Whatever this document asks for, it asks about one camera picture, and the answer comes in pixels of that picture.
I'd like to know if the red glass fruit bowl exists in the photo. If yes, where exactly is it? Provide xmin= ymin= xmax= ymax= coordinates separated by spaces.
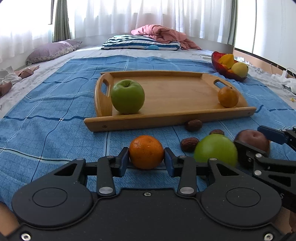
xmin=211 ymin=51 xmax=247 ymax=82

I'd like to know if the purple pillow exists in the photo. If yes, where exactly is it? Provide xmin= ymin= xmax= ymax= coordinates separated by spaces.
xmin=26 ymin=40 xmax=82 ymax=66

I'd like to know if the wooden serving tray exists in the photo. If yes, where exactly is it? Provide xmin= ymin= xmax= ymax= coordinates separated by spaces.
xmin=84 ymin=70 xmax=256 ymax=132

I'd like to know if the white sheer curtain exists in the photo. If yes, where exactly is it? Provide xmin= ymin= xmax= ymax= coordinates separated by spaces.
xmin=1 ymin=1 xmax=238 ymax=61

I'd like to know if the blue checked blanket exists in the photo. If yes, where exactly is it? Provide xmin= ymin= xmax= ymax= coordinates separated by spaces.
xmin=1 ymin=55 xmax=295 ymax=209

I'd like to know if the green drape curtain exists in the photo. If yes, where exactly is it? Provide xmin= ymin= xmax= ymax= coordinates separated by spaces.
xmin=53 ymin=0 xmax=71 ymax=42

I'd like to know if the small orange on tray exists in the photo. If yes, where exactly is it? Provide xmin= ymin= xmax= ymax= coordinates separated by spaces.
xmin=218 ymin=86 xmax=239 ymax=108

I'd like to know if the yellow pear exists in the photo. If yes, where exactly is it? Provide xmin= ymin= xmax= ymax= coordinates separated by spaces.
xmin=231 ymin=62 xmax=248 ymax=78

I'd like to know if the striped blue white pillow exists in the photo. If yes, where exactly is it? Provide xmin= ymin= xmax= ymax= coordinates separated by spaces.
xmin=102 ymin=35 xmax=181 ymax=51

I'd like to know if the large green apple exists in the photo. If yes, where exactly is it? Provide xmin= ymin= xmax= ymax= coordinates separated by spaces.
xmin=111 ymin=79 xmax=145 ymax=114

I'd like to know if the small clothes pile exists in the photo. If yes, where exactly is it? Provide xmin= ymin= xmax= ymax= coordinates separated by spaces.
xmin=0 ymin=66 xmax=39 ymax=97

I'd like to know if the orange mandarin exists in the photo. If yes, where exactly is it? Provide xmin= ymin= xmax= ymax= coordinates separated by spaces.
xmin=129 ymin=135 xmax=164 ymax=170

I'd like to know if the yellow starfruit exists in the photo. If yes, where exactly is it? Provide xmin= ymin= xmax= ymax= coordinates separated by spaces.
xmin=218 ymin=54 xmax=235 ymax=69

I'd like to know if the dark red apple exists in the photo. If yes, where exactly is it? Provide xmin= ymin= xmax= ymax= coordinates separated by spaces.
xmin=234 ymin=129 xmax=270 ymax=153

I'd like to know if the dried red date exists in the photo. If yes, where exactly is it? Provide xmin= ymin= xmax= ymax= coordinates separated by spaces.
xmin=185 ymin=119 xmax=203 ymax=132
xmin=209 ymin=129 xmax=225 ymax=136
xmin=180 ymin=137 xmax=199 ymax=153

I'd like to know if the pink crumpled quilt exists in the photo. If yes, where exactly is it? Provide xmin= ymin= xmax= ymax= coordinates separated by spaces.
xmin=131 ymin=25 xmax=201 ymax=50

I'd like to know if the white bed sheet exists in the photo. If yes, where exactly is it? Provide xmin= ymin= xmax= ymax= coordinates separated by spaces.
xmin=1 ymin=46 xmax=295 ymax=118

